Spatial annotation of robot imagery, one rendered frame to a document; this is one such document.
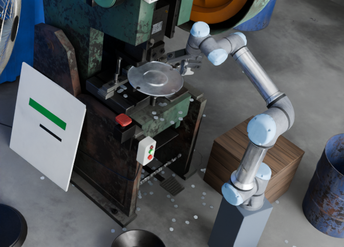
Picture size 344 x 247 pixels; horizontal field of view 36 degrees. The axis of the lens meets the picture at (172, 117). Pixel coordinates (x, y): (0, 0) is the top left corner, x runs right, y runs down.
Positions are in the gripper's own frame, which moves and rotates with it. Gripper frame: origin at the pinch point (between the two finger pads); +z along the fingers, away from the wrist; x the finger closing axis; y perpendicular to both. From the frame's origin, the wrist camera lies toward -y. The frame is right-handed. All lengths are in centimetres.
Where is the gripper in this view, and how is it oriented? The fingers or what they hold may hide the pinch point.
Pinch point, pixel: (180, 73)
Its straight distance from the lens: 255.8
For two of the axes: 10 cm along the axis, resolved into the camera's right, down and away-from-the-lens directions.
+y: 9.8, 0.5, 1.7
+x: -0.4, -8.7, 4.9
